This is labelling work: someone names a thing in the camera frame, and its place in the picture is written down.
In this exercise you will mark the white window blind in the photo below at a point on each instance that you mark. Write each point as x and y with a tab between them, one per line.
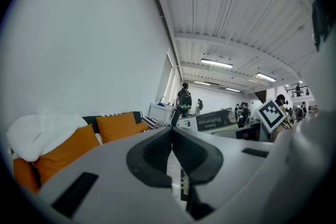
169	78

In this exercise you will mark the white sink cabinet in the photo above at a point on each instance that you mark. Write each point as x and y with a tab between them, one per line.
160	112

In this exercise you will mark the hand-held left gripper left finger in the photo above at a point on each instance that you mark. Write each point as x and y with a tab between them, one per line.
110	165

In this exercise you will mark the ceiling tube light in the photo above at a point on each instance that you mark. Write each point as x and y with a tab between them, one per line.
266	77
216	63
233	89
202	83

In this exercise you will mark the balcony railing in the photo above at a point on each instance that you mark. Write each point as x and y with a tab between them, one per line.
304	92

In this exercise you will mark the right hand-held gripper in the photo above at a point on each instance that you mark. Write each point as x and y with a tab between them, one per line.
270	115

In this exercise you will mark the large orange cushion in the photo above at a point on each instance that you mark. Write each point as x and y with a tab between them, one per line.
68	152
116	127

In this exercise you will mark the black green backpack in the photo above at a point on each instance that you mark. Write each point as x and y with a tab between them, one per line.
185	101

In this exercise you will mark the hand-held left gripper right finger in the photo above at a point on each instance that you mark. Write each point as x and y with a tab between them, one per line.
236	160

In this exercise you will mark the blue cloth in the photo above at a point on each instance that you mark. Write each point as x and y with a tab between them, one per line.
160	104

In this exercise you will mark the white pillow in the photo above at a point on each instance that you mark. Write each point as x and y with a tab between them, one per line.
98	138
42	133

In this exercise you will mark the black white striped sofa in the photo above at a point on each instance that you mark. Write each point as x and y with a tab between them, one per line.
25	173

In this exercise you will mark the metal faucet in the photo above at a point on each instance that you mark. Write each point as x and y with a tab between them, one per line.
163	99

